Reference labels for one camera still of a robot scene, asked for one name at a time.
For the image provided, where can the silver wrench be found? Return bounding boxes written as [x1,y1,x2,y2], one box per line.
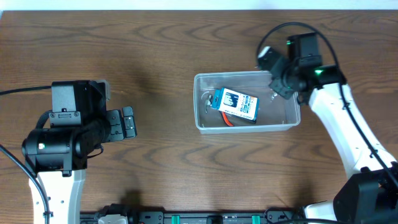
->
[270,91,278,101]

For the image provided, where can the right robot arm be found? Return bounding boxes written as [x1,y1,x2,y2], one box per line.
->
[257,32,397,223]

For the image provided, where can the red handled pliers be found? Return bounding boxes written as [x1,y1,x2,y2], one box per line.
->
[221,111,234,127]

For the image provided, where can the clear plastic storage container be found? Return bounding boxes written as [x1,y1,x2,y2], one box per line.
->
[193,71,301,134]

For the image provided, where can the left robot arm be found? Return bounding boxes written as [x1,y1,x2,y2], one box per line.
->
[22,80,137,223]

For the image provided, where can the blue white cardboard box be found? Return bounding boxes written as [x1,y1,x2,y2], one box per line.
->
[212,88,259,123]

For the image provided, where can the small claw hammer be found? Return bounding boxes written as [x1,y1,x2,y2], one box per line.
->
[204,95,213,114]

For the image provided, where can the left black cable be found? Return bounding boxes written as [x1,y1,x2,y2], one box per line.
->
[0,85,53,224]

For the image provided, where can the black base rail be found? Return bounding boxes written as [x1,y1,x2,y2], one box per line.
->
[80,204,303,224]

